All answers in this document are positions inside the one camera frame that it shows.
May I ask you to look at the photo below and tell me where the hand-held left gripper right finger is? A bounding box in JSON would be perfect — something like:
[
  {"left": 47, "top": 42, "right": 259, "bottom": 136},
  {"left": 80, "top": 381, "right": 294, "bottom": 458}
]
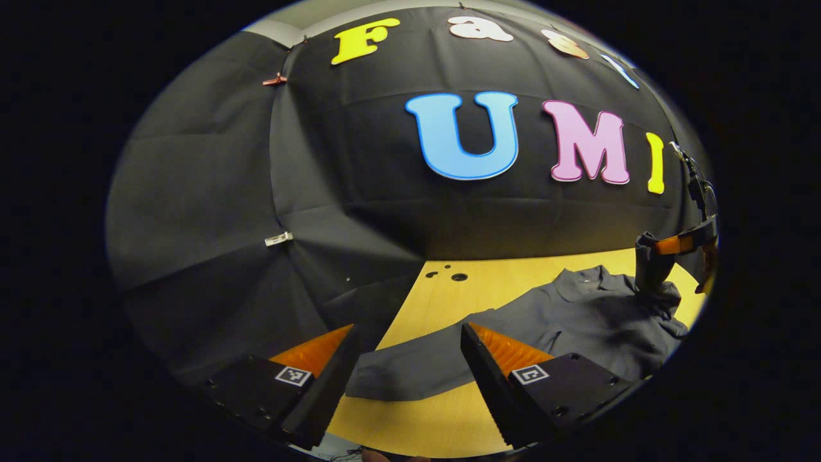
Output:
[{"left": 459, "top": 322, "right": 634, "bottom": 450}]

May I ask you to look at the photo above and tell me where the grey collared shirt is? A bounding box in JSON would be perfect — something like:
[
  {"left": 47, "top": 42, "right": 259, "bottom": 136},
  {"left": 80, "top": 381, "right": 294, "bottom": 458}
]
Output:
[{"left": 345, "top": 231, "right": 690, "bottom": 402}]

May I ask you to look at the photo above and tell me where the black backdrop cloth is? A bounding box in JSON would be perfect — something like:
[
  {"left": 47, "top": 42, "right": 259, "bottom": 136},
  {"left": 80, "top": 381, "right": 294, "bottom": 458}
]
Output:
[{"left": 106, "top": 5, "right": 716, "bottom": 386}]

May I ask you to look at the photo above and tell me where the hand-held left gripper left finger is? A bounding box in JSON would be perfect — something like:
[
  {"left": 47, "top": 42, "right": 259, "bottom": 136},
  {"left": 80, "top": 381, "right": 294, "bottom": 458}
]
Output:
[{"left": 204, "top": 324, "right": 361, "bottom": 451}]

